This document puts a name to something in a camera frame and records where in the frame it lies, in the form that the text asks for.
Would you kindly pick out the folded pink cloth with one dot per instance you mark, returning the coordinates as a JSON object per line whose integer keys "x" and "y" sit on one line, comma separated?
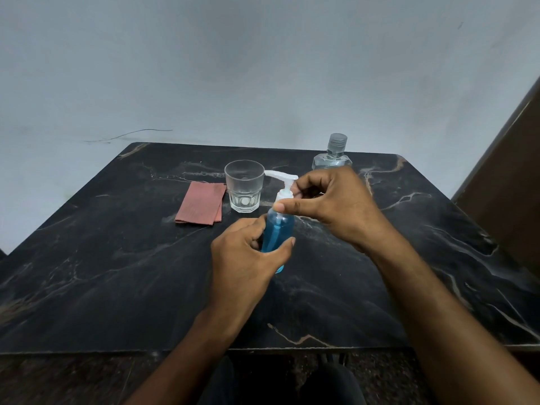
{"x": 200, "y": 203}

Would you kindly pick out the person's left thumb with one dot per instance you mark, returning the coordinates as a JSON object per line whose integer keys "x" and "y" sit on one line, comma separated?
{"x": 282, "y": 253}

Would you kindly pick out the person's left forearm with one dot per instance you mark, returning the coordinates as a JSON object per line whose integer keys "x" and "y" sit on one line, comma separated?
{"x": 185, "y": 358}

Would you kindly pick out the clear glass tumbler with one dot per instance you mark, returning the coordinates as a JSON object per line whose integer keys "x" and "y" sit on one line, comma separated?
{"x": 244, "y": 185}

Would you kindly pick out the clear plastic capped bottle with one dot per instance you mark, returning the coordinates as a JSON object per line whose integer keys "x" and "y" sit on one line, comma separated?
{"x": 333, "y": 158}

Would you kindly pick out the person's right hand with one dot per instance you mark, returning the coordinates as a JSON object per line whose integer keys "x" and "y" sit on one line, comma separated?
{"x": 341, "y": 206}

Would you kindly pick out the white pump dispenser head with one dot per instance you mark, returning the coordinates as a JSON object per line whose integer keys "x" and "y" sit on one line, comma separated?
{"x": 283, "y": 183}

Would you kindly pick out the person's right thumb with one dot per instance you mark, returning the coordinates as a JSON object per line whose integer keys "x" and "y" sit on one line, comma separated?
{"x": 295, "y": 207}

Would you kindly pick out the blue liquid soap bottle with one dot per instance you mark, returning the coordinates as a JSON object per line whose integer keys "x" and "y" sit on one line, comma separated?
{"x": 276, "y": 231}

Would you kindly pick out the person's right forearm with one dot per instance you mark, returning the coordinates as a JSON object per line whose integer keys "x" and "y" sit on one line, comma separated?
{"x": 443, "y": 333}

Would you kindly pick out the brown wooden door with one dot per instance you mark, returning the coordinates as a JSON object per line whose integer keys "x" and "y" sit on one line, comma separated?
{"x": 506, "y": 185}

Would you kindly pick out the person's left hand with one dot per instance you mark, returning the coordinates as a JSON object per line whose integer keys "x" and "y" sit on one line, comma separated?
{"x": 238, "y": 269}

